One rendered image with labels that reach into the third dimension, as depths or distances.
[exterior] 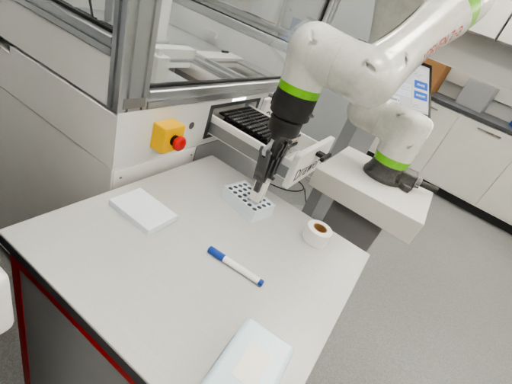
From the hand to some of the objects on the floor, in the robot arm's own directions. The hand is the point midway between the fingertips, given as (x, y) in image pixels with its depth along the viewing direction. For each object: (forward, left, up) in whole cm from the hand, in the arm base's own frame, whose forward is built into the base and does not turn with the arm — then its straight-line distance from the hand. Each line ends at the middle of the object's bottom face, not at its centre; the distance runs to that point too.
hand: (259, 189), depth 83 cm
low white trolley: (+2, +16, -84) cm, 86 cm away
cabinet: (+75, -38, -81) cm, 117 cm away
